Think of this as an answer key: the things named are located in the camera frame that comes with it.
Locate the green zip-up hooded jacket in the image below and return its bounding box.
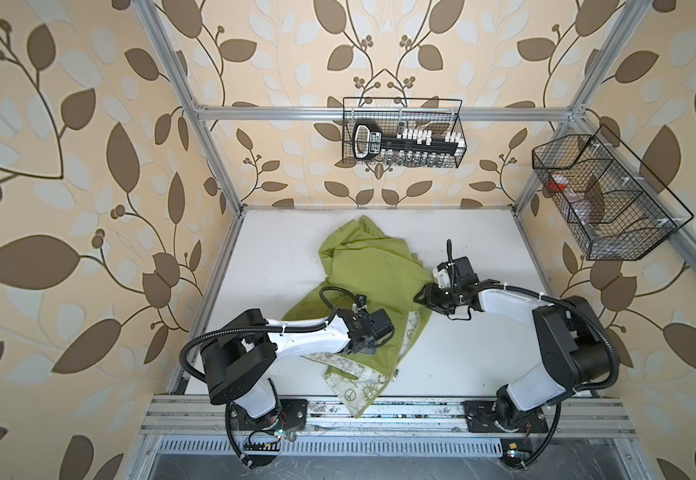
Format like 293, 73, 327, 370
307, 216, 432, 418

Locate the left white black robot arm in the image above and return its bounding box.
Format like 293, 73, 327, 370
179, 286, 395, 421

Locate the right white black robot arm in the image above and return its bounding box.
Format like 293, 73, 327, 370
414, 257, 620, 432

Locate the red-capped item in basket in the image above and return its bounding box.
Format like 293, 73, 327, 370
547, 174, 570, 194

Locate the black tool set in basket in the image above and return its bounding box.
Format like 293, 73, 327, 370
347, 120, 467, 168

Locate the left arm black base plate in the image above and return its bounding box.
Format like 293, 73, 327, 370
226, 398, 309, 432

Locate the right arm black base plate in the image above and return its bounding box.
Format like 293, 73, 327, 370
462, 400, 549, 434

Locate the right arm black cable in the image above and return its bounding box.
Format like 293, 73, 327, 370
499, 401, 564, 470

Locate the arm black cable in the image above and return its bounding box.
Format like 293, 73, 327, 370
499, 401, 564, 470
223, 401, 283, 469

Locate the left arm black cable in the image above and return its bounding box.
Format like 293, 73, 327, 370
223, 401, 283, 469

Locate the black wire basket back wall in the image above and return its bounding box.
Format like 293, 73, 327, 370
341, 96, 467, 169

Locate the black wire basket wall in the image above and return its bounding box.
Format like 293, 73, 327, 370
341, 96, 467, 169
532, 124, 694, 262

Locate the black wire basket right wall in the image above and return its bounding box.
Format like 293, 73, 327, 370
532, 124, 694, 262

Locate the aluminium frame right post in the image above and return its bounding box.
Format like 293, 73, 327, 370
512, 0, 652, 217

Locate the aluminium frame post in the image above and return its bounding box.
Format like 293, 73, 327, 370
133, 0, 243, 217
512, 0, 652, 217

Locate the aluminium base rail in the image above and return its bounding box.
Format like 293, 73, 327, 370
140, 395, 637, 439

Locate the aluminium frame back crossbar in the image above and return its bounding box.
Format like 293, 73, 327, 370
197, 106, 574, 122

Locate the aluminium frame left post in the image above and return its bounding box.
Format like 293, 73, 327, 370
133, 0, 243, 217

